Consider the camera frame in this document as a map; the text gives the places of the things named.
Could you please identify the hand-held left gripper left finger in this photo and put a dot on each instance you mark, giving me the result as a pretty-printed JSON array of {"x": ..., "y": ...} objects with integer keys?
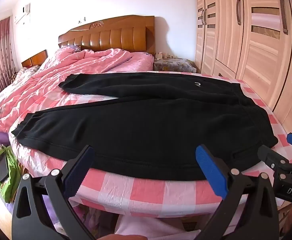
[{"x": 79, "y": 170}]

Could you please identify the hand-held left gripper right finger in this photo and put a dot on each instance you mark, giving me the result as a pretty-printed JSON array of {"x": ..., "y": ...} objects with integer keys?
[{"x": 210, "y": 170}]

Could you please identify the black pants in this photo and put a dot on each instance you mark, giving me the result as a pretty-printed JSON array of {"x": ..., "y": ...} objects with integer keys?
[{"x": 148, "y": 130}]

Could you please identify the wooden nightstand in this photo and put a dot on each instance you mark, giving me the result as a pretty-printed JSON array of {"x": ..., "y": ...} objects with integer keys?
[{"x": 36, "y": 58}]

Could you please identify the green bag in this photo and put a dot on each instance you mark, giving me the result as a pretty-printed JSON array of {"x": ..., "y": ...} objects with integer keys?
[{"x": 13, "y": 170}]

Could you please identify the pink quilt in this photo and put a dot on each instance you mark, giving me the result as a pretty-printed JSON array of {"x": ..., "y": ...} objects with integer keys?
[{"x": 48, "y": 85}]

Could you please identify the cluster of small bottles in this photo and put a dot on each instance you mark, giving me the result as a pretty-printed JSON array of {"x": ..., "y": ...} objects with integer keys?
[{"x": 161, "y": 55}]

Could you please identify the nightstand with floral cloth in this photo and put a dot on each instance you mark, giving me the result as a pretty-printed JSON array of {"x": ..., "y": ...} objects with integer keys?
[{"x": 173, "y": 65}]

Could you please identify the white wall socket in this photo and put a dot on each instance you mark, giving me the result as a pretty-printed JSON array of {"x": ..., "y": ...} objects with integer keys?
[{"x": 81, "y": 20}]

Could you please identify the white air conditioner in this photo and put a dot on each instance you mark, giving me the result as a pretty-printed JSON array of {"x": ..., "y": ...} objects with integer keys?
[{"x": 23, "y": 12}]

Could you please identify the pink checked bed sheet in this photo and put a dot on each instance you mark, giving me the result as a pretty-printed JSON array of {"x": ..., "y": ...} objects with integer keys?
[{"x": 141, "y": 195}]

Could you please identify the floral pillow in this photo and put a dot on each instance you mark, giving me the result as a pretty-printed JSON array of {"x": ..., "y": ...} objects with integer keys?
[{"x": 23, "y": 73}]

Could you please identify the wooden headboard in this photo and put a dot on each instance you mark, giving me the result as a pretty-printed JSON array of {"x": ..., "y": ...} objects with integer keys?
[{"x": 116, "y": 35}]

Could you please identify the black tablet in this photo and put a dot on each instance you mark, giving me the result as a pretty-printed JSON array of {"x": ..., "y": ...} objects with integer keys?
[{"x": 3, "y": 171}]

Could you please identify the light wooden wardrobe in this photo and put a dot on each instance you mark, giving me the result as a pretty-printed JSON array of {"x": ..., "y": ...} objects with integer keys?
[{"x": 260, "y": 55}]

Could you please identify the purple floral bed skirt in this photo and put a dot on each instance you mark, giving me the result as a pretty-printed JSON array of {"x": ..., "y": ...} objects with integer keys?
[{"x": 91, "y": 217}]

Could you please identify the person's pale pink clothing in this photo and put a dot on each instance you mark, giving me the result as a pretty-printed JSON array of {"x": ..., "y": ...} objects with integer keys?
[{"x": 141, "y": 227}]

